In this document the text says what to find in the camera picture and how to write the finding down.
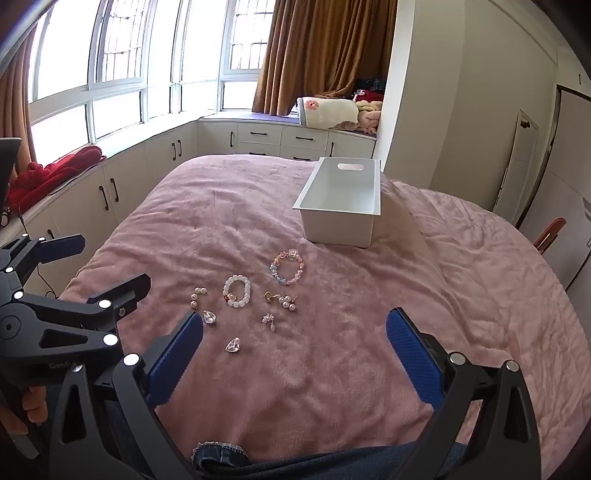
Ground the narrow brown curtain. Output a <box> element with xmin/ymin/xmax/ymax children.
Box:
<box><xmin>0</xmin><ymin>44</ymin><xmax>38</xmax><ymax>164</ymax></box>

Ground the red knitted blanket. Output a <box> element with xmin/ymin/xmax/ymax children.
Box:
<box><xmin>7</xmin><ymin>144</ymin><xmax>108</xmax><ymax>214</ymax></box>

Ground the white window-seat cabinet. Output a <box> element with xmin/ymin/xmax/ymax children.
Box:
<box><xmin>0</xmin><ymin>117</ymin><xmax>377</xmax><ymax>259</ymax></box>

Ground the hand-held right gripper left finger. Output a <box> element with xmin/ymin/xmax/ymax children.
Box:
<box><xmin>46</xmin><ymin>310</ymin><xmax>204</xmax><ymax>480</ymax></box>

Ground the white panel door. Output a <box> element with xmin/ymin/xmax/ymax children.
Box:
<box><xmin>493</xmin><ymin>108</ymin><xmax>539</xmax><ymax>223</ymax></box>

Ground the pastel multicolour bead bracelet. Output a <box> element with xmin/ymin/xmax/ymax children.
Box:
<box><xmin>270</xmin><ymin>248</ymin><xmax>306</xmax><ymax>284</ymax></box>

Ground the large bay window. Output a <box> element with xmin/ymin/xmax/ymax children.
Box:
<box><xmin>25</xmin><ymin>0</ymin><xmax>278</xmax><ymax>144</ymax></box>

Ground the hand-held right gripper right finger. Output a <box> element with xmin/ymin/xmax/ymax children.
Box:
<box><xmin>386</xmin><ymin>307</ymin><xmax>542</xmax><ymax>480</ymax></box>

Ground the white plastic storage bin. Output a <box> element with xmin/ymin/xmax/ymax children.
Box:
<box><xmin>292</xmin><ymin>157</ymin><xmax>382</xmax><ymax>249</ymax></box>

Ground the white wardrobe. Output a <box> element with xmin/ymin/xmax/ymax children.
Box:
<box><xmin>517</xmin><ymin>83</ymin><xmax>591</xmax><ymax>292</ymax></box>

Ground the pink bed blanket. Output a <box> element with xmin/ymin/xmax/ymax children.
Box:
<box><xmin>58</xmin><ymin>154</ymin><xmax>591</xmax><ymax>467</ymax></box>

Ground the dark screen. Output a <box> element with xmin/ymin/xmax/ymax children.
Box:
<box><xmin>0</xmin><ymin>137</ymin><xmax>22</xmax><ymax>208</ymax></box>

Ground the white bead bracelet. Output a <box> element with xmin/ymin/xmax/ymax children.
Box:
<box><xmin>222</xmin><ymin>275</ymin><xmax>254</xmax><ymax>309</ymax></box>

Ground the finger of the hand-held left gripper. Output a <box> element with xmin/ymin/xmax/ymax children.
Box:
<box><xmin>18</xmin><ymin>274</ymin><xmax>152</xmax><ymax>357</ymax></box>
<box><xmin>0</xmin><ymin>234</ymin><xmax>86</xmax><ymax>305</ymax></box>

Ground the black cable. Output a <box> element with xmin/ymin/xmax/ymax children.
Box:
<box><xmin>17</xmin><ymin>210</ymin><xmax>58</xmax><ymax>298</ymax></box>

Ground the person's left hand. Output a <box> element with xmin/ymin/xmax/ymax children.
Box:
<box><xmin>0</xmin><ymin>384</ymin><xmax>49</xmax><ymax>437</ymax></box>

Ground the wide brown curtain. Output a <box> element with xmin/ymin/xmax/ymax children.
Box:
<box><xmin>253</xmin><ymin>0</ymin><xmax>399</xmax><ymax>117</ymax></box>

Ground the pink fleece blanket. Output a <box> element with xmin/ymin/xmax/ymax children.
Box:
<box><xmin>355</xmin><ymin>100</ymin><xmax>382</xmax><ymax>136</ymax></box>

